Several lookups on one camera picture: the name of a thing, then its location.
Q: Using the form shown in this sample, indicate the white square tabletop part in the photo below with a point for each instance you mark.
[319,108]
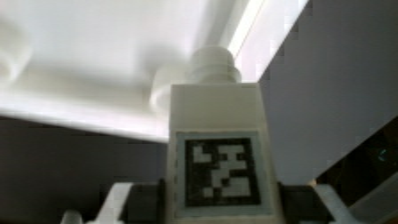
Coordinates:
[86,46]

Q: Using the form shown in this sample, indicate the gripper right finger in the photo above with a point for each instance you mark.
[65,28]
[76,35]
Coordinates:
[314,205]

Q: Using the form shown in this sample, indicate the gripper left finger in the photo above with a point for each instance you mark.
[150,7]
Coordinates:
[133,205]

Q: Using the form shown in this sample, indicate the white leg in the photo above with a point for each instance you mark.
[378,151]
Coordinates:
[221,185]

